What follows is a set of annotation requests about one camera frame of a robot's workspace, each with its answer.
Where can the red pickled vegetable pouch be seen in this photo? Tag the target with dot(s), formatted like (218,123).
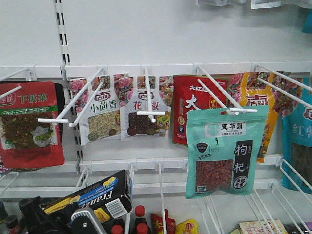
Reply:
(24,141)

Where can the sichuan pepper spice pouch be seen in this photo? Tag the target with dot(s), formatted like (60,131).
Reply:
(133,97)

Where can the white right display hook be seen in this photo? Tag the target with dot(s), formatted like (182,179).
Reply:
(232,110)

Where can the white centre display hook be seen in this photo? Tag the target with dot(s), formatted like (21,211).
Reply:
(149,113)

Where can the blue red date pouch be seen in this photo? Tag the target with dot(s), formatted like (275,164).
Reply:
(297,146)

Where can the yellow white fungus pouch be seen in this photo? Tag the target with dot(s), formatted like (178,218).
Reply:
(248,90)

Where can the white T-end display hook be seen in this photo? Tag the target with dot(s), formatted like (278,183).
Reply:
(60,119)

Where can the yellow snack sachet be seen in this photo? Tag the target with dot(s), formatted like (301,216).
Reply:
(189,226)

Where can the black Franzzi cookie box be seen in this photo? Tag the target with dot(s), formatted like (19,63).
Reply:
(109,198)

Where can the red tea pouch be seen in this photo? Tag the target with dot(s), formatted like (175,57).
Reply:
(190,95)

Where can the red seasoning sachet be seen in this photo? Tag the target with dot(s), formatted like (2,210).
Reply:
(157,223)

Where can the teal goji berry pouch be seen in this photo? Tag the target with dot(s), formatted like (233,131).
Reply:
(223,149)

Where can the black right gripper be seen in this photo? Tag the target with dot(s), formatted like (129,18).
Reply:
(69,220)

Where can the fennel seed spice pouch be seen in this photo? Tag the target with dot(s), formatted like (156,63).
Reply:
(98,107)

